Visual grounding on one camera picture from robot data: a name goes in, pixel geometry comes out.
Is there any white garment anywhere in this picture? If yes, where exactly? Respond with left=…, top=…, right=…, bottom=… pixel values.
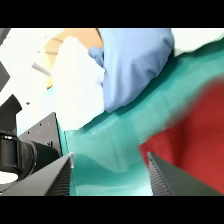
left=50, top=35, right=106, bottom=132

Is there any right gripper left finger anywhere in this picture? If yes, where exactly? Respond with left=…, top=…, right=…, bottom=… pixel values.
left=0, top=152, right=75, bottom=197

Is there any black mounting plate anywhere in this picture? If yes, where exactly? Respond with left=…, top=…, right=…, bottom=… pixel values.
left=17, top=112, right=64, bottom=158

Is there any purple garment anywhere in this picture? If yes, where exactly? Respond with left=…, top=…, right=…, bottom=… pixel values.
left=88, top=28, right=176, bottom=114

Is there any red T-shirt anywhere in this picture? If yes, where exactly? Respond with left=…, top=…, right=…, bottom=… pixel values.
left=139, top=77, right=224, bottom=195

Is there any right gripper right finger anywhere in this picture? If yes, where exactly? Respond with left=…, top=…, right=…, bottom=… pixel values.
left=146, top=151, right=223, bottom=197

